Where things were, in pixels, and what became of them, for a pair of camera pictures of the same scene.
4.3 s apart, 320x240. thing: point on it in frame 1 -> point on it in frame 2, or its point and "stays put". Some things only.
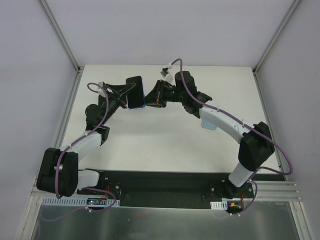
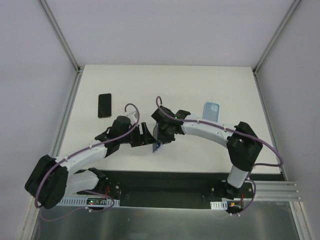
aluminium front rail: [267, 190] stays put
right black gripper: [161, 92] -> [163, 135]
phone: [135, 98] -> [155, 134]
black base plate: [170, 188] stays put
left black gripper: [111, 94] -> [137, 136]
